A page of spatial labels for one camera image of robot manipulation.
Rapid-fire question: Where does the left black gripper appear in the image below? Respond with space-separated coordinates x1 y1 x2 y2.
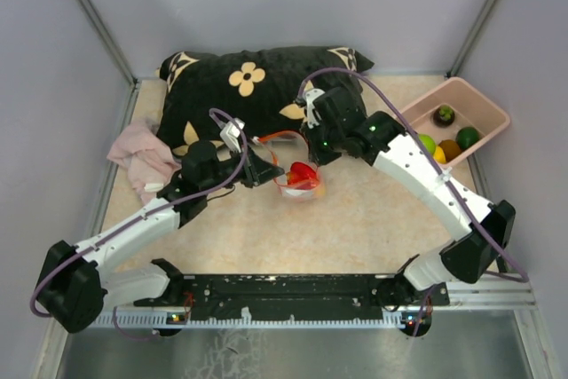
201 143 285 194

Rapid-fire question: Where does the red toy apple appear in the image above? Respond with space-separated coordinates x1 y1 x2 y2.
287 162 318 186

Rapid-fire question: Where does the clear zip bag orange zipper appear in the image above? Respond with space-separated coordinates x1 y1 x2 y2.
253 130 325 201

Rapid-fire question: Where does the red yellow toy mango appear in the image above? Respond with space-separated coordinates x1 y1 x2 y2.
285 179 326 200

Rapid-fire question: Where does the light green toy fruit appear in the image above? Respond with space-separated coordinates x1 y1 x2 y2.
418 134 437 154

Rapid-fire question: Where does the yellow toy lemon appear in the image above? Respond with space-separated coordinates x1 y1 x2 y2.
432 146 447 164

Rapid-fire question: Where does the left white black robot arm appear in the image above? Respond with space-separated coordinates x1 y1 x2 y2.
30 141 284 334

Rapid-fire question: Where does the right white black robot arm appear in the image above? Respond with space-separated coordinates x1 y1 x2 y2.
296 88 516 304

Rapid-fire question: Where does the black floral pillow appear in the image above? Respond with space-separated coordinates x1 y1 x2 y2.
156 46 375 156

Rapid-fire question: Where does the pink plastic bin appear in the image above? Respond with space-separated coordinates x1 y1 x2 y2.
401 77 510 169

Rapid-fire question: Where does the dark mangosteen toy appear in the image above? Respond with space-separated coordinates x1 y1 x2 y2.
432 105 455 128

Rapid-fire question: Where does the brown toy fruit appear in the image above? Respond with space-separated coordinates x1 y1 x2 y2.
439 139 462 162

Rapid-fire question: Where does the pink purple cloth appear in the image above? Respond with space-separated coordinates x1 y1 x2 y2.
106 118 181 205

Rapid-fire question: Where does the dark green toy lime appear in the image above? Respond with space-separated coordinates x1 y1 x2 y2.
455 126 480 151

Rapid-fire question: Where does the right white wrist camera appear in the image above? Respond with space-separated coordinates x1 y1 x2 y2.
295 88 325 129

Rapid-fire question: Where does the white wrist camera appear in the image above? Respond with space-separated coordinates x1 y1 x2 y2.
295 88 325 129
220 119 245 153

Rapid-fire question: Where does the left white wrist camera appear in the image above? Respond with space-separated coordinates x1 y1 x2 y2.
220 119 245 153

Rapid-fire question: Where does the right aluminium corner post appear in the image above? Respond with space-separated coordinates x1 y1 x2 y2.
445 0 500 79

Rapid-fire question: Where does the aluminium corner post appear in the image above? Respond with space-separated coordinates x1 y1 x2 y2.
48 0 138 85
445 0 500 79

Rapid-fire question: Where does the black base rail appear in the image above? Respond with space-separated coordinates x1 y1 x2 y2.
134 259 450 336

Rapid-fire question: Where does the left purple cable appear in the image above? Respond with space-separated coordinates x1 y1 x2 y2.
28 107 249 343

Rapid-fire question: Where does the purple cable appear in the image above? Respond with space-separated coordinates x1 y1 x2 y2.
28 107 249 343
297 67 530 338

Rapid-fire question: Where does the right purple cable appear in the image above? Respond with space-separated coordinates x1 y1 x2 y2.
297 67 530 338

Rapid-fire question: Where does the left aluminium corner post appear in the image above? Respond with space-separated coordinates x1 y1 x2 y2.
48 0 138 85

